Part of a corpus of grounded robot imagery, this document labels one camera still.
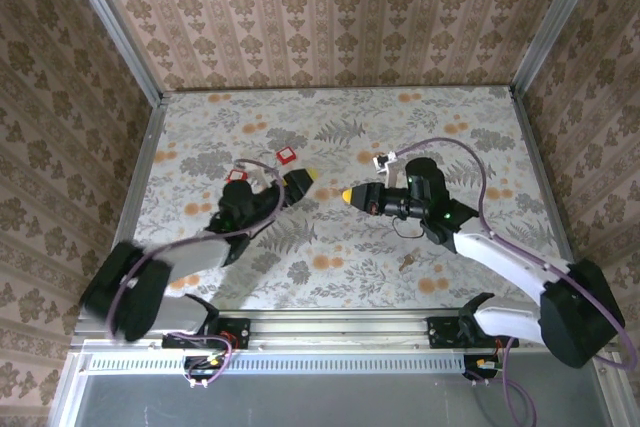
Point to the red safety padlock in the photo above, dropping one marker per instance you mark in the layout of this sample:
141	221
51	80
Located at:
286	154
236	176

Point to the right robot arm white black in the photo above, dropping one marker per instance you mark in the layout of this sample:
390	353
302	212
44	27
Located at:
500	257

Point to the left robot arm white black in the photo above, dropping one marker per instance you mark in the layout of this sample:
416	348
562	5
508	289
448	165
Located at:
200	259

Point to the grey metal panel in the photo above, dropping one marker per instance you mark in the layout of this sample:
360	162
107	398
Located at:
350	402

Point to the aluminium side rail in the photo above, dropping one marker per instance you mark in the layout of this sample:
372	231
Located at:
142	162
542	172

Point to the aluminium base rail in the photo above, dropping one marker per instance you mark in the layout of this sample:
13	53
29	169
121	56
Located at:
340	332

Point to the black connector bracket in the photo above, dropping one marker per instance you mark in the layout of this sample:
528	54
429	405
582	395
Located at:
475	373
200	372

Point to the aluminium corner post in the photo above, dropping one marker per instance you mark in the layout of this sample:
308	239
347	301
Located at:
555	17
112	27

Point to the aluminium lower frame bar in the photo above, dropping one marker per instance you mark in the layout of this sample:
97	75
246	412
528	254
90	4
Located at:
67	392
612	392

